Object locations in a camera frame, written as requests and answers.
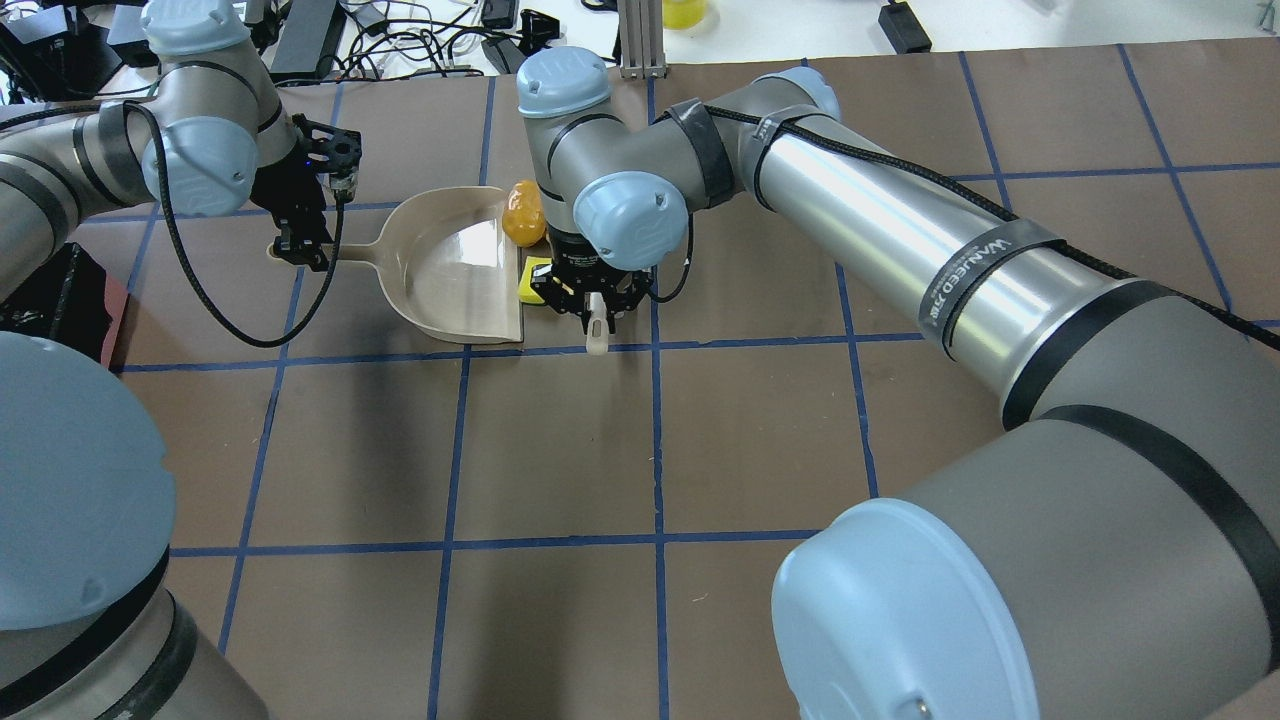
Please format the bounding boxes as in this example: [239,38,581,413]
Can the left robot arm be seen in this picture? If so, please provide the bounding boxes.
[1,1,332,719]

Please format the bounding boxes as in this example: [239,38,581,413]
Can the orange yellow toy fruit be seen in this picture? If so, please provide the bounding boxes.
[500,179,547,249]

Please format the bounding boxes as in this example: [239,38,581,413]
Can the yellow cup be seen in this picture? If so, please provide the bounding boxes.
[660,0,709,29]

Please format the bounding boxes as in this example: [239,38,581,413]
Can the yellow sponge piece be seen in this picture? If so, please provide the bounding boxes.
[517,256,552,306]

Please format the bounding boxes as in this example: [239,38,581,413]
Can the beige plastic dustpan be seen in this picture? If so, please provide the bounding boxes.
[268,186,525,345]

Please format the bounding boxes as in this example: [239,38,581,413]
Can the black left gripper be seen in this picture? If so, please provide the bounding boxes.
[250,160,333,272]

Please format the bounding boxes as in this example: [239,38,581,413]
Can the white hand brush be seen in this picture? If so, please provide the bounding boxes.
[584,292,611,356]

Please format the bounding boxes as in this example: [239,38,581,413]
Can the aluminium frame post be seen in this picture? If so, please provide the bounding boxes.
[617,0,668,79]

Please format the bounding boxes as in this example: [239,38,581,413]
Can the black cable bundle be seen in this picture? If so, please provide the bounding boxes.
[330,0,561,81]

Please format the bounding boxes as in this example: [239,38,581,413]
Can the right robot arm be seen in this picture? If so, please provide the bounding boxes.
[516,46,1279,719]

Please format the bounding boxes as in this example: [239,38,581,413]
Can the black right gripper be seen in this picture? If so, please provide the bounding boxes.
[540,255,652,333]

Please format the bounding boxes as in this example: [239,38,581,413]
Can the black power adapter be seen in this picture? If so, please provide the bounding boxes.
[877,1,932,55]

